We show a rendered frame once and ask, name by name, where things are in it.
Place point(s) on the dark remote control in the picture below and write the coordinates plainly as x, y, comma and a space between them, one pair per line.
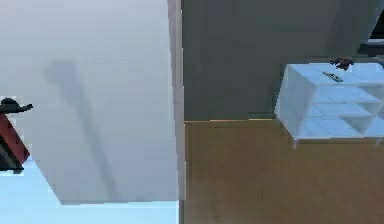
333, 76

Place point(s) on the dark brown small figure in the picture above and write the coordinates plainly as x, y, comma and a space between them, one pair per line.
342, 63

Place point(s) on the red and black appliance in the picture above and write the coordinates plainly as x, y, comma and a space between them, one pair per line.
11, 146

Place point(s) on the dark window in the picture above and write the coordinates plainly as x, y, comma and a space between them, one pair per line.
378, 26

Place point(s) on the white shelf unit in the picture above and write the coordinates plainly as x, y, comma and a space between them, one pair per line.
320, 110

